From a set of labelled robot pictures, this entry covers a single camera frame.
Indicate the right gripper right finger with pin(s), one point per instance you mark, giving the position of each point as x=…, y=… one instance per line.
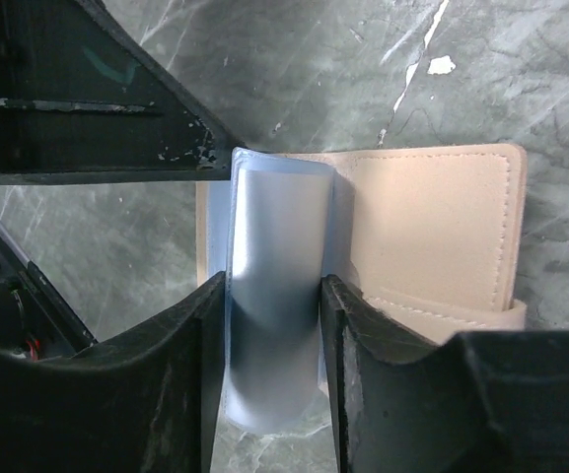
x=485, y=401

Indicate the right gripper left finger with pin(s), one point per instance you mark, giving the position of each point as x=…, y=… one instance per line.
x=146, y=400

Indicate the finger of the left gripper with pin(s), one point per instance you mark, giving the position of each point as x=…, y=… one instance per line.
x=81, y=102

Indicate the beige leather card holder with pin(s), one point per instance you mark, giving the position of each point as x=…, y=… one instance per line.
x=428, y=236

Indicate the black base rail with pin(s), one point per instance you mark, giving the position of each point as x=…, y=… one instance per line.
x=36, y=323

